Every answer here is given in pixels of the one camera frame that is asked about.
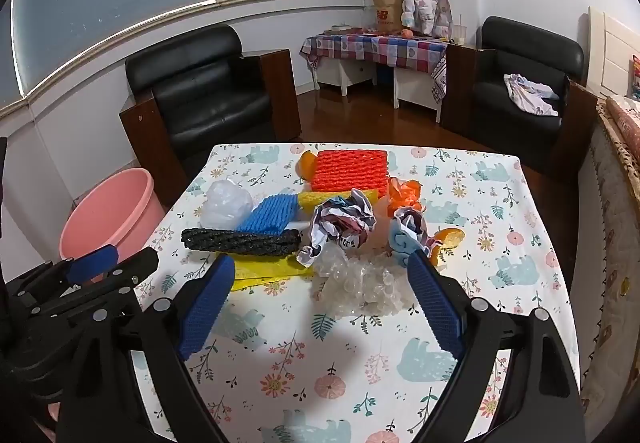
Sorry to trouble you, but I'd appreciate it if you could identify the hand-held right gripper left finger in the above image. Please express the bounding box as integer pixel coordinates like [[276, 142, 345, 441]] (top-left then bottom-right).
[[55, 255, 236, 443]]

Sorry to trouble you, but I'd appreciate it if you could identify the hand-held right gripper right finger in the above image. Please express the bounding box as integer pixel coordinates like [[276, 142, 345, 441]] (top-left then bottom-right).
[[407, 250, 586, 443]]

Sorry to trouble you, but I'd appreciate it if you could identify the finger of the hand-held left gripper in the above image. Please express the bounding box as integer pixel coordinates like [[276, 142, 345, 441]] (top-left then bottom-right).
[[65, 247, 160, 324], [10, 244, 120, 304]]

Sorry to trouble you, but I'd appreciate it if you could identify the pink plastic bucket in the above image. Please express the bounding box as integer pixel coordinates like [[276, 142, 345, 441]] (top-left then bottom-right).
[[59, 167, 165, 285]]

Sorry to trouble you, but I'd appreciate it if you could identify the clear crinkled plastic wrap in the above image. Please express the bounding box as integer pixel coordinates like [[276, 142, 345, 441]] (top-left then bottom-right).
[[312, 248, 416, 319]]

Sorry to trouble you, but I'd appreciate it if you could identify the blue foam net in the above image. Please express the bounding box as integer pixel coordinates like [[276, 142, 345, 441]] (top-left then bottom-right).
[[235, 193, 301, 235]]

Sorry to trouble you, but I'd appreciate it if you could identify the yellow foam net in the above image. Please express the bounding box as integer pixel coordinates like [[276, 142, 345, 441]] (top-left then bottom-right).
[[297, 190, 379, 210]]

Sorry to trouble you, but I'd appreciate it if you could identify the red foam net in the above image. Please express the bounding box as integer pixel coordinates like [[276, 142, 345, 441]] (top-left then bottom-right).
[[310, 149, 390, 199]]

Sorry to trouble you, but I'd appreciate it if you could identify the orange peel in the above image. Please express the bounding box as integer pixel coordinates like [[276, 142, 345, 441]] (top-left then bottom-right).
[[295, 150, 318, 181], [430, 228, 466, 266]]

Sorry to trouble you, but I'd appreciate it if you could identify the light blue crumpled paper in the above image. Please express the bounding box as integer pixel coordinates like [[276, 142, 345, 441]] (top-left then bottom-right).
[[387, 208, 433, 269]]

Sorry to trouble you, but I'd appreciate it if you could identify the black foam net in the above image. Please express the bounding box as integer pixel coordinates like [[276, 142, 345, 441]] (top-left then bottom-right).
[[181, 227, 302, 256]]

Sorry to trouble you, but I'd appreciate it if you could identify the floral tablecloth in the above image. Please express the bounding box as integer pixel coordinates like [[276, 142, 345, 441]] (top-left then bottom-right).
[[127, 143, 583, 443]]

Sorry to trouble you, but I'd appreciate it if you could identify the clear plastic bag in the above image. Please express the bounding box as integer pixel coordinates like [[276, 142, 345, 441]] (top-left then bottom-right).
[[199, 177, 255, 229]]

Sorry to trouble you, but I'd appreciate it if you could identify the orange plastic bag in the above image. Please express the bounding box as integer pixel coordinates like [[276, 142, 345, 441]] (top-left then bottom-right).
[[387, 177, 423, 219]]

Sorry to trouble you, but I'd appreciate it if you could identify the crumpled printed paper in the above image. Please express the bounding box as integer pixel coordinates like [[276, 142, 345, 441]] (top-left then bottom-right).
[[297, 188, 377, 269]]

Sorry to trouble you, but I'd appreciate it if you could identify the black leather armchair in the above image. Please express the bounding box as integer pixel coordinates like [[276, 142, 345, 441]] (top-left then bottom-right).
[[440, 16, 598, 174], [119, 23, 302, 194]]

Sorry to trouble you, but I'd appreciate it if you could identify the patterned beige blanket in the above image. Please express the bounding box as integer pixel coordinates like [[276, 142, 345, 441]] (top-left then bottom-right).
[[577, 96, 640, 424]]

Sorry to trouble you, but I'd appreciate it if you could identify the white cabinet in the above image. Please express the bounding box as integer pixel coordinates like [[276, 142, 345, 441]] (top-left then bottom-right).
[[392, 66, 443, 124], [315, 58, 378, 96]]

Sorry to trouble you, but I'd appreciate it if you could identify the pale printed cloth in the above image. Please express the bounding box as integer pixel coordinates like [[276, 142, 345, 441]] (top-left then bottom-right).
[[502, 73, 561, 116]]

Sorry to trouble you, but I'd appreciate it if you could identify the checkered tablecloth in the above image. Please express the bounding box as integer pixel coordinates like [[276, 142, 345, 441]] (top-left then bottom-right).
[[300, 30, 448, 74]]

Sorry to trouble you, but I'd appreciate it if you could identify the brown paper bag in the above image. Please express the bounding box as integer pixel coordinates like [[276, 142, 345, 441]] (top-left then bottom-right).
[[372, 0, 406, 34]]

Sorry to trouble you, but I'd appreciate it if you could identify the white wooden board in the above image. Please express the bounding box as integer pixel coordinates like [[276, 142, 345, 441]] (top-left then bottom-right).
[[585, 6, 640, 96]]

